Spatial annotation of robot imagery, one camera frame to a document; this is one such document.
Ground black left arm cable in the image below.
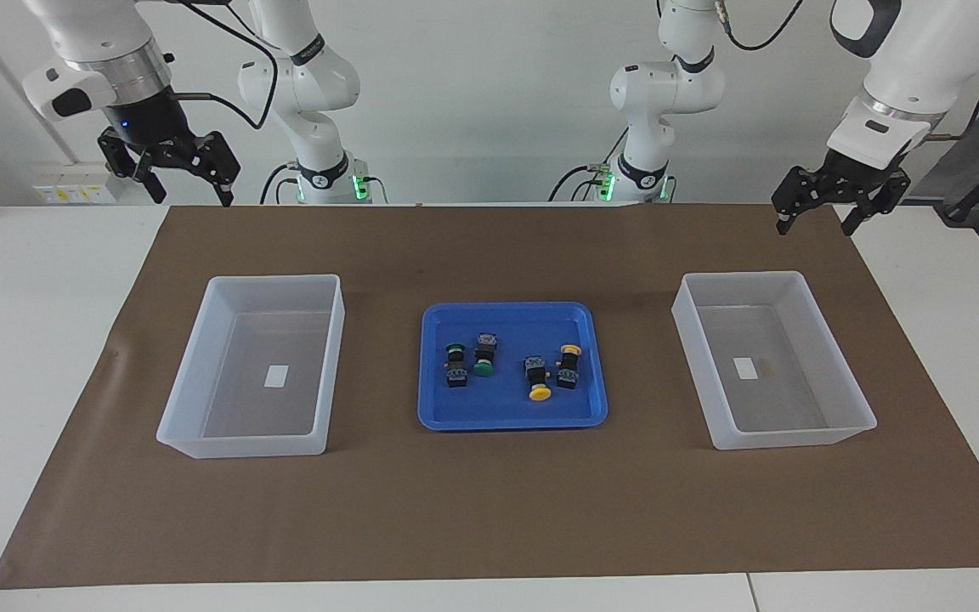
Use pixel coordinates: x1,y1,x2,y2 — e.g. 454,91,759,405
715,0,979,141

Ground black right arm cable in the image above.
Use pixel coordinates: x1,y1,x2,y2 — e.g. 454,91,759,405
168,0,280,130

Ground black right base cable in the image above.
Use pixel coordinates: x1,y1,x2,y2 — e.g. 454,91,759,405
260,161,299,205

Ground translucent white plastic box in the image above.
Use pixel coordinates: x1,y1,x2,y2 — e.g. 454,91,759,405
671,270,878,451
156,274,346,460

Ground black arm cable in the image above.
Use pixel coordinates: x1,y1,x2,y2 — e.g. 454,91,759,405
168,0,280,130
715,0,979,141

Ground yellow mushroom push button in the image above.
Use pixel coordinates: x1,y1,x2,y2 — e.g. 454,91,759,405
523,355,553,402

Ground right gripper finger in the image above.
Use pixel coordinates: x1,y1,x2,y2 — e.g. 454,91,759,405
196,132,241,207
99,127,169,205

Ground green mushroom push button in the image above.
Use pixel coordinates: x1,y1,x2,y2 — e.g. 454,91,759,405
473,333,501,377

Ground green flush push button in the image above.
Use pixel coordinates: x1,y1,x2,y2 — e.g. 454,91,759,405
444,342,470,390

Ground black base cable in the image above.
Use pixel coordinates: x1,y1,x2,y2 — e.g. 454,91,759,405
549,127,631,203
260,161,299,205

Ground yellow flush push button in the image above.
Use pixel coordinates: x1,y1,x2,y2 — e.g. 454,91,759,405
555,343,583,392

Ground blue plastic tray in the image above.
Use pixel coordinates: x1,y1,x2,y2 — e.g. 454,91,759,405
417,301,609,432

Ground brown table mat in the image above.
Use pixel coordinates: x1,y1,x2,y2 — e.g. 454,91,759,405
0,204,979,590

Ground black left base cable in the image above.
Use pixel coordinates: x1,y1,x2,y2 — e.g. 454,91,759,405
549,127,631,203

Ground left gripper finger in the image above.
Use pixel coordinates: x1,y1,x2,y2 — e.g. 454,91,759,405
772,168,830,235
841,173,911,236

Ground white wall socket box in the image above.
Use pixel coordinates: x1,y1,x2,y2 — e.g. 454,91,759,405
33,174,121,205

